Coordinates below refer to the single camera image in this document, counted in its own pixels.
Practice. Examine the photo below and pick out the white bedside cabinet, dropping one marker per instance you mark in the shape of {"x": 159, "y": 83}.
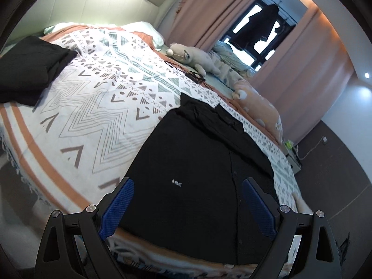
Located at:
{"x": 291, "y": 156}

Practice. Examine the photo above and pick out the black charger with cable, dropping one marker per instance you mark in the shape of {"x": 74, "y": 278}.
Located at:
{"x": 195, "y": 77}

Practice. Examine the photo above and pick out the folded black garment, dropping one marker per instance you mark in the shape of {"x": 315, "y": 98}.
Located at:
{"x": 29, "y": 68}

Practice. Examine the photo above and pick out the black button-up shirt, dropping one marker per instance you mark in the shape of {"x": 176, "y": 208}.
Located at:
{"x": 188, "y": 179}

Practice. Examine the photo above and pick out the beige seal plush toy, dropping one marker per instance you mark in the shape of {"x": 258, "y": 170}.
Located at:
{"x": 193, "y": 57}

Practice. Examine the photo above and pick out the cream padded headboard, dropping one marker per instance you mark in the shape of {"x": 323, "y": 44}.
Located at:
{"x": 20, "y": 18}

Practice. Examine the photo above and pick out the peach cartoon pillow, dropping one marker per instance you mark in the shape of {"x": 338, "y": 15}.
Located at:
{"x": 258, "y": 108}

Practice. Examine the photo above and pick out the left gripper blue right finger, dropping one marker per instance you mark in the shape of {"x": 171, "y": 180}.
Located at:
{"x": 263, "y": 208}

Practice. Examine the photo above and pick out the black hanging jacket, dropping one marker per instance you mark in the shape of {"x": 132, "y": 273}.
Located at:
{"x": 257, "y": 29}

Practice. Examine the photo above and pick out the crumpled light green blanket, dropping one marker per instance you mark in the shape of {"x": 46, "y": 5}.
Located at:
{"x": 229, "y": 64}

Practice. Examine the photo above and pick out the patterned white duvet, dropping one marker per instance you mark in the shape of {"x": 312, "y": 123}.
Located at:
{"x": 77, "y": 143}

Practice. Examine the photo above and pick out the pink curtain right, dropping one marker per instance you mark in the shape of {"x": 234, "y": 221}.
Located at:
{"x": 305, "y": 76}

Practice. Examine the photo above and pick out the pink curtain left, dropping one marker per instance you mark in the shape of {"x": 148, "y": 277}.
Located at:
{"x": 200, "y": 23}

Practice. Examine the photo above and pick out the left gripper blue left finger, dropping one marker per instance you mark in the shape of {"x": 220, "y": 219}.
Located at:
{"x": 113, "y": 206}

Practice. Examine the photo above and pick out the white pillow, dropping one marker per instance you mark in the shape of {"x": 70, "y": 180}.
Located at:
{"x": 139, "y": 26}

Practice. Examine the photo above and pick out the pink curtain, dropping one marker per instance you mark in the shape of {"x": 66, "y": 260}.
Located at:
{"x": 305, "y": 76}
{"x": 200, "y": 23}

